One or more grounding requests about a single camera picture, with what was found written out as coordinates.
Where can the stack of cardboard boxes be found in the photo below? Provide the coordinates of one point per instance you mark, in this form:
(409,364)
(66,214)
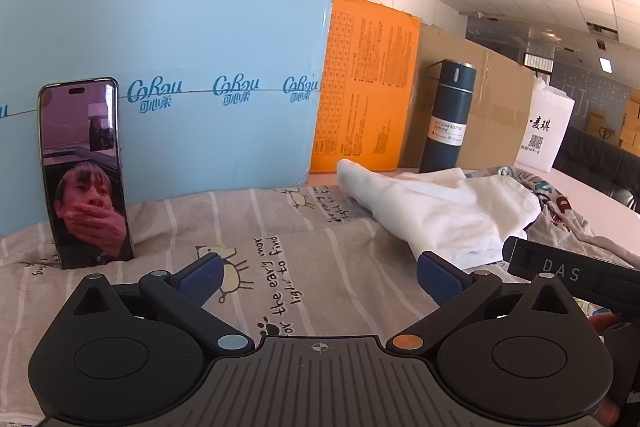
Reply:
(631,122)

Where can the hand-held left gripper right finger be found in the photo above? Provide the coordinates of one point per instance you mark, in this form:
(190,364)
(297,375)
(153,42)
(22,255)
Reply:
(440,278)

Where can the striped bird print blanket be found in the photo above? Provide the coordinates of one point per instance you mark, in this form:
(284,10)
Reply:
(310,257)

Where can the white paper bag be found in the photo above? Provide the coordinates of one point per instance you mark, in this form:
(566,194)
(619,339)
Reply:
(545,127)

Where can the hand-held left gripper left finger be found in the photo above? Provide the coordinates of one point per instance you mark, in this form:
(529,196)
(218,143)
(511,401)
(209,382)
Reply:
(201,276)

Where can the white garment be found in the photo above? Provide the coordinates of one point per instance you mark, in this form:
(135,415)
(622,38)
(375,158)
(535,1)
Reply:
(450,207)

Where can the barred window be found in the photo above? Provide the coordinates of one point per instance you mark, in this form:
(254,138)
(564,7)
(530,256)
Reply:
(539,67)

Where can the brown cardboard box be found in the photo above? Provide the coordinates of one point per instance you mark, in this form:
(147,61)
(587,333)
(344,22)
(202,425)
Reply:
(500,107)

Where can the light blue cardboard box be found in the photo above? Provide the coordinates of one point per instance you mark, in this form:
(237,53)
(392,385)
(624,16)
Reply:
(175,32)

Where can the person's right hand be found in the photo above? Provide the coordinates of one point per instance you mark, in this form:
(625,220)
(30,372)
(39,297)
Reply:
(602,322)

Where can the black smartphone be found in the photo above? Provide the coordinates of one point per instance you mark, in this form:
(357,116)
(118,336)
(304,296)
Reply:
(85,157)

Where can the black sofa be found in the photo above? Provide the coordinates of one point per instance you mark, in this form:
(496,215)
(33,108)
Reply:
(600,162)

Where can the orange cardboard box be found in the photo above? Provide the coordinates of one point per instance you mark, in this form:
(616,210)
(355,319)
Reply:
(365,82)

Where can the dark blue vacuum bottle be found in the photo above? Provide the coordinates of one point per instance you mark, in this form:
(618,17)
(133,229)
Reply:
(447,107)

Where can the grey cartoon printed cloth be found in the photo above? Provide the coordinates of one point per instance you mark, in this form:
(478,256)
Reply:
(565,217)

